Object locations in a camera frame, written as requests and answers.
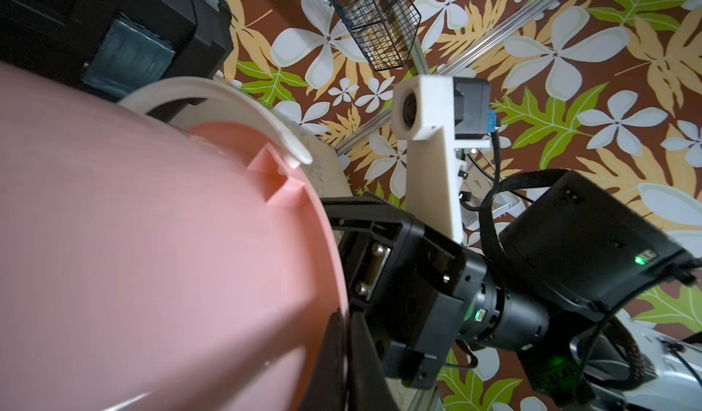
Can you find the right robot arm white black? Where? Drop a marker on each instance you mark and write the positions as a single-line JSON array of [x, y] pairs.
[[548, 288]]

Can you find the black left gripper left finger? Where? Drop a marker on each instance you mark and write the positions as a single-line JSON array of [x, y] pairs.
[[329, 387]]

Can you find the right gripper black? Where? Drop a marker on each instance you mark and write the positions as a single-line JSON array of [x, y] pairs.
[[421, 292]]

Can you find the black plastic toolbox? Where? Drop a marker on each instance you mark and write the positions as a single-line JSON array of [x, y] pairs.
[[114, 47]]

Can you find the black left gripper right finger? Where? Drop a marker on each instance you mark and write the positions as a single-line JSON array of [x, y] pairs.
[[366, 384]]

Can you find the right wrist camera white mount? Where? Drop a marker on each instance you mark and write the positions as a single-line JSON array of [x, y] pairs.
[[437, 116]]

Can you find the pink plastic bucket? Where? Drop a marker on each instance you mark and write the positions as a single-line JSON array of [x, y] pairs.
[[167, 261]]

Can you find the white bucket handle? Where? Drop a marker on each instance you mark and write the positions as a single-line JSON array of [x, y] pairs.
[[241, 109]]

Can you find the black wire basket back wall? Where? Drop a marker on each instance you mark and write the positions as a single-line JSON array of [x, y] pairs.
[[384, 30]]

